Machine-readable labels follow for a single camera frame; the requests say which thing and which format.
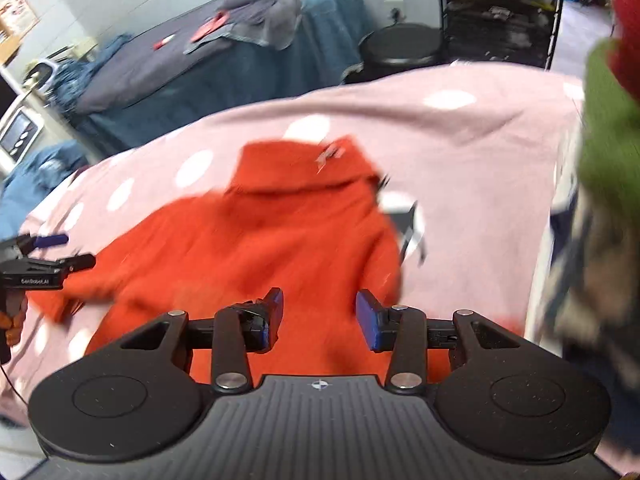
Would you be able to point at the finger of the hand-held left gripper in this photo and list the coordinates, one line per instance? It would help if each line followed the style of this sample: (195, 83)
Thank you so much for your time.
(52, 240)
(75, 262)

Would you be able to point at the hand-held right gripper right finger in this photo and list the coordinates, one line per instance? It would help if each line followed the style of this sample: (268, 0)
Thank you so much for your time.
(367, 320)

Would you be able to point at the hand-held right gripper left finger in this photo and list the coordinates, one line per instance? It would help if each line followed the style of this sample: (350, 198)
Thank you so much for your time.
(272, 317)

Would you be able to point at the red fuzzy sweater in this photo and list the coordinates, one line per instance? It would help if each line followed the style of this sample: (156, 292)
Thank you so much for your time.
(250, 240)

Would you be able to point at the patterned clothes pile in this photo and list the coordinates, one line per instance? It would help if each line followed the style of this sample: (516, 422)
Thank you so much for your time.
(590, 285)

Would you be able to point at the person's left hand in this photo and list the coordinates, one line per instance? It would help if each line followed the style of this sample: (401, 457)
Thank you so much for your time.
(12, 322)

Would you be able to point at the blue quilt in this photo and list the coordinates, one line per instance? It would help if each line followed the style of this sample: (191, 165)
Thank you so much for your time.
(35, 180)

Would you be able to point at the black white clothing tag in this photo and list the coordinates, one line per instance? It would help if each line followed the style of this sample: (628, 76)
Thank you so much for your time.
(407, 225)

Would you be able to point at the white machine with knobs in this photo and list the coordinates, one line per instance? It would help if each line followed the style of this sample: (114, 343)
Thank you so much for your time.
(17, 130)

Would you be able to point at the white framed monitor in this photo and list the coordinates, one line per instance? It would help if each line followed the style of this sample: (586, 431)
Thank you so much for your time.
(5, 100)

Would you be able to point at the crumpled blue cloth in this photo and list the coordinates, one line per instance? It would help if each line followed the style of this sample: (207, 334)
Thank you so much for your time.
(82, 75)

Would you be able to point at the white device head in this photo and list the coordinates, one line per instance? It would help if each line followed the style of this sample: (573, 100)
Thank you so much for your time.
(42, 72)

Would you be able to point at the pink polka dot blanket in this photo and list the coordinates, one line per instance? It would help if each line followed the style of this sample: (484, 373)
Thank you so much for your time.
(475, 160)

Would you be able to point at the wooden desk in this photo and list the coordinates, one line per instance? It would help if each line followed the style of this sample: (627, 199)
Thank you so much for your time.
(9, 50)

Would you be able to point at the massage bed with blue skirt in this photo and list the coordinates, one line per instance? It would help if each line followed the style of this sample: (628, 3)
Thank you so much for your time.
(150, 70)

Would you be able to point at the small red tube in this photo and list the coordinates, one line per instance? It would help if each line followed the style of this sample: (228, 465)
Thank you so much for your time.
(164, 42)

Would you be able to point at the small red cloth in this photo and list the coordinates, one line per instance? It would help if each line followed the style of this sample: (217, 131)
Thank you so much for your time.
(210, 27)

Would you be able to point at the grey towel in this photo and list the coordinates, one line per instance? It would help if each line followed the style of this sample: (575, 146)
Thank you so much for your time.
(280, 15)

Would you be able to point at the green cloth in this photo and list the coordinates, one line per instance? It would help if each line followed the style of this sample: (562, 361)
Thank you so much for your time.
(610, 125)

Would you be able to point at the dark red cloth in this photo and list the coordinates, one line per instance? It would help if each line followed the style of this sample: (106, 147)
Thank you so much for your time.
(627, 20)

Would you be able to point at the wall poster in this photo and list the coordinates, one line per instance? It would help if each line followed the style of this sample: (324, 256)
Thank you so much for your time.
(15, 12)

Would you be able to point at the white wall socket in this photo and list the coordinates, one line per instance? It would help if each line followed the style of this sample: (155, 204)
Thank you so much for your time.
(395, 10)

